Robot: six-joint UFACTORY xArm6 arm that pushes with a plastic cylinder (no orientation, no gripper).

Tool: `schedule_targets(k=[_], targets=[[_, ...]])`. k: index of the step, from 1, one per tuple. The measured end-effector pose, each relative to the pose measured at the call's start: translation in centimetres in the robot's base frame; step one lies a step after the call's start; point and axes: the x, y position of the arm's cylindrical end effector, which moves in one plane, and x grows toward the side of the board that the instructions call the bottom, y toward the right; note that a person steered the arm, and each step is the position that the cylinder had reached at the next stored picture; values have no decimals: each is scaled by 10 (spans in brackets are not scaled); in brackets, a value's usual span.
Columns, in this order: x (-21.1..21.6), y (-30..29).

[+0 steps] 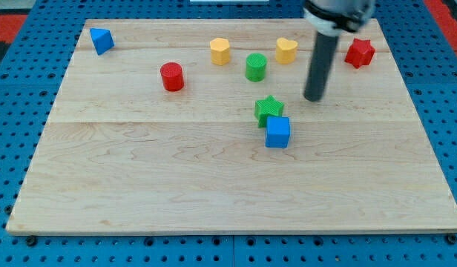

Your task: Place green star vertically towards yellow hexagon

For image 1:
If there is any green star block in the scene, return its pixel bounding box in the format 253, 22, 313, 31
254, 95, 284, 128

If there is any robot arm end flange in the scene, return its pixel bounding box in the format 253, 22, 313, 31
303, 0, 376, 37

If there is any wooden board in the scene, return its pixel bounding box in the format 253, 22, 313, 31
7, 19, 457, 236

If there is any red cylinder block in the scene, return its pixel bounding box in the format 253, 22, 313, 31
160, 62, 185, 92

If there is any red star block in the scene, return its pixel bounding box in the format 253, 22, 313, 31
344, 38, 375, 68

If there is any blue cube block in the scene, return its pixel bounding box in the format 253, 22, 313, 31
265, 116, 291, 148

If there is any blue triangle block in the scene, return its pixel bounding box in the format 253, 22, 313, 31
90, 28, 114, 56

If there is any yellow heart block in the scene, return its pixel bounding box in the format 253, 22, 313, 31
275, 37, 298, 65

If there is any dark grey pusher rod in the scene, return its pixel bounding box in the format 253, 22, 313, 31
303, 33, 339, 102

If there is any green cylinder block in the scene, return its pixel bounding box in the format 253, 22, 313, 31
245, 53, 268, 82

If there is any yellow hexagon block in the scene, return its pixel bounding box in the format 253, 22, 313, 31
209, 38, 231, 65

